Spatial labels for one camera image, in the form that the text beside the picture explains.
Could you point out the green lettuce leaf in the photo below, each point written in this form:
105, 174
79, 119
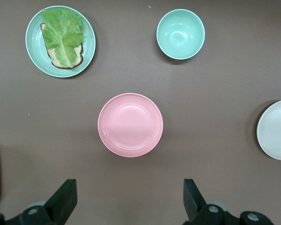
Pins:
61, 35

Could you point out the pink shallow bowl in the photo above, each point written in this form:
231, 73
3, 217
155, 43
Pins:
130, 125

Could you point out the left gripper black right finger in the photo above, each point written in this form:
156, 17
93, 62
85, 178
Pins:
192, 199

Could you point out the beige shallow bowl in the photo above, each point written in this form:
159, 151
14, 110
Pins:
276, 130

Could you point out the mint green deep bowl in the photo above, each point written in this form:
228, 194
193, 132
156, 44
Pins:
180, 34

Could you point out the mint green plate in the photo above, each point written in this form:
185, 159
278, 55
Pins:
35, 47

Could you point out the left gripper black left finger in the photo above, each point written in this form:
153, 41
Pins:
63, 199

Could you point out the toasted bread slice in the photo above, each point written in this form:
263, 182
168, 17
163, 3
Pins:
52, 57

